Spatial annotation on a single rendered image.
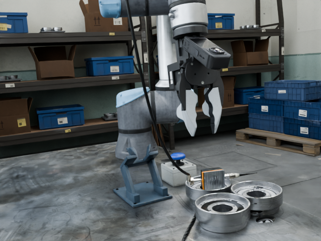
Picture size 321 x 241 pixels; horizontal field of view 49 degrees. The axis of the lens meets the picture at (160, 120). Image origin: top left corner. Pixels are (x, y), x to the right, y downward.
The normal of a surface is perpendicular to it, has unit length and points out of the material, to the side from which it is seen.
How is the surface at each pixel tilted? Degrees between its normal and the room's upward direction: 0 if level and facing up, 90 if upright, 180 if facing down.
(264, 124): 91
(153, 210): 0
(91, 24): 90
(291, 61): 90
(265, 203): 90
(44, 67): 82
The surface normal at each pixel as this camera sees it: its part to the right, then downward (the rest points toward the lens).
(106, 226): -0.06, -0.99
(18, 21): 0.47, 0.11
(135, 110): 0.06, 0.15
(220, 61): 0.36, 0.50
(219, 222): -0.24, 0.17
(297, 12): -0.91, 0.12
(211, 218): -0.51, 0.17
